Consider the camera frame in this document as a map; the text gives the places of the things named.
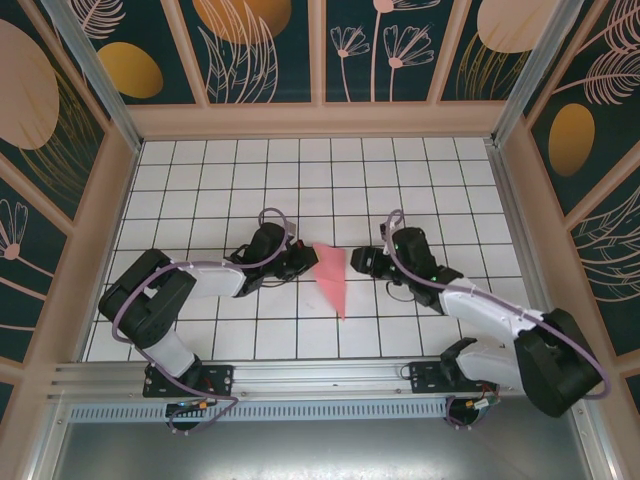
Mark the pink paper sheet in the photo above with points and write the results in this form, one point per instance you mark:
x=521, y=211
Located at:
x=332, y=275

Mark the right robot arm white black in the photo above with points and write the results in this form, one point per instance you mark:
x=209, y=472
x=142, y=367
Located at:
x=555, y=370

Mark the arm base electronics board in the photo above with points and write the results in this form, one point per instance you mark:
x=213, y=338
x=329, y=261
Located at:
x=187, y=407
x=475, y=407

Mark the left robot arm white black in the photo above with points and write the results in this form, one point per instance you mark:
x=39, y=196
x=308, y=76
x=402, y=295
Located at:
x=145, y=300

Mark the grey metal panel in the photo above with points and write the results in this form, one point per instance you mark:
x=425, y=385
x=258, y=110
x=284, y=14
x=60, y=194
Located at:
x=320, y=450

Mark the aluminium side rail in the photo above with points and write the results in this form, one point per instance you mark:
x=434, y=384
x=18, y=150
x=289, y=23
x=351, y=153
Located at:
x=511, y=200

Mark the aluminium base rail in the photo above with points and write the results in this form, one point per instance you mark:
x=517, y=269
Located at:
x=320, y=372

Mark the aluminium frame post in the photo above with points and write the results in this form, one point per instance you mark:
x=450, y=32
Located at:
x=97, y=75
x=523, y=75

